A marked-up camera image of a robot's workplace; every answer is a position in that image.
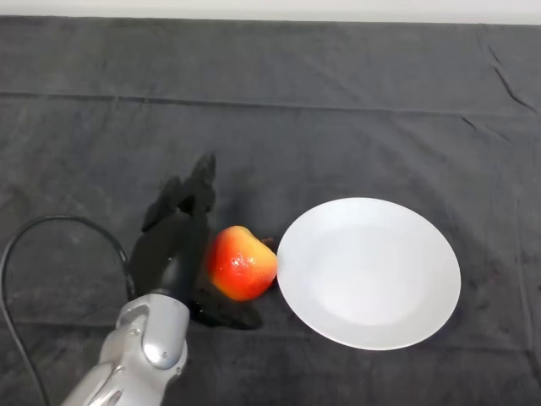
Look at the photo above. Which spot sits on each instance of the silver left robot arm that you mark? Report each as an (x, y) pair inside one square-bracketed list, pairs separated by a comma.
[(135, 355)]

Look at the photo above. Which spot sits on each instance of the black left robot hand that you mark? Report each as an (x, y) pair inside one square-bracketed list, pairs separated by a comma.
[(177, 249)]

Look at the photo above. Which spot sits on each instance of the red yellow apple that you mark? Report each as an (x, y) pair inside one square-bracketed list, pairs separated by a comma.
[(243, 264)]

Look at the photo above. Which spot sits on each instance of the black table cloth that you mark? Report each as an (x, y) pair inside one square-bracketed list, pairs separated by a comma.
[(338, 105)]

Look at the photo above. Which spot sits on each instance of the white round plate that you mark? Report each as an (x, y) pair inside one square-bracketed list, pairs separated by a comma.
[(372, 275)]

